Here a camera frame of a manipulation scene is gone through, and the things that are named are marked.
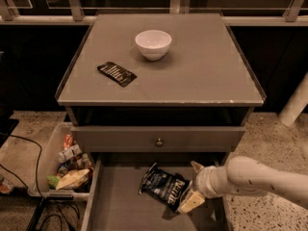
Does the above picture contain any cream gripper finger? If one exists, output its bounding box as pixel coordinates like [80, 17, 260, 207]
[177, 190, 205, 214]
[191, 161, 204, 174]

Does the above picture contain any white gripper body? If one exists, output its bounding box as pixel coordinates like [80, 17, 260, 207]
[195, 166, 222, 198]

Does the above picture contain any blue kettle chip bag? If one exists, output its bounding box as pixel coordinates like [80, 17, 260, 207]
[139, 163, 192, 213]

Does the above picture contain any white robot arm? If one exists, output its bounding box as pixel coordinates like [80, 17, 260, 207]
[178, 156, 308, 214]

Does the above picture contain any round metal drawer knob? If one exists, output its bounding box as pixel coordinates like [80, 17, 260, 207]
[155, 138, 164, 147]

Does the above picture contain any open grey middle drawer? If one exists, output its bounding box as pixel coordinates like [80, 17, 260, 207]
[81, 153, 233, 231]

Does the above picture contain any grey drawer cabinet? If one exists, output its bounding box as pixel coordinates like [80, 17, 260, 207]
[55, 13, 267, 231]

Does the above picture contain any closed grey top drawer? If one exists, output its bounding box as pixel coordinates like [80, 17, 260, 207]
[71, 126, 245, 153]

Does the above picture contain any yellow snack bag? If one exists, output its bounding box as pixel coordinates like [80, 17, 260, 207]
[56, 168, 90, 190]

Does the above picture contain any white snack box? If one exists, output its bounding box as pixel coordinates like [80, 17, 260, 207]
[58, 144, 82, 164]

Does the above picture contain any black snack packet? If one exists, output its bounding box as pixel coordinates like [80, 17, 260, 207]
[97, 62, 137, 88]

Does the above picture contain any white ceramic bowl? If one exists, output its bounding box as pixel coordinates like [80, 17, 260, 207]
[135, 30, 172, 61]

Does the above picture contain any clear plastic storage bin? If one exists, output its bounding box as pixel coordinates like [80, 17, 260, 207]
[28, 122, 90, 201]

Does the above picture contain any green snack packet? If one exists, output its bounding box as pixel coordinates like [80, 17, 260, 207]
[47, 175, 60, 190]

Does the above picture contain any red white object on floor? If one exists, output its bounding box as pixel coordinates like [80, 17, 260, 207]
[0, 174, 14, 194]

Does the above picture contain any black equipment at left edge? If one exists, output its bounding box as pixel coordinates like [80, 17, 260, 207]
[0, 104, 19, 147]

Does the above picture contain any black power cable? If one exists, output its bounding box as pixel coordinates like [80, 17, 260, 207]
[0, 134, 81, 231]

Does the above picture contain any metal window railing frame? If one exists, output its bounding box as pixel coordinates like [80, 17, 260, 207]
[0, 0, 308, 26]

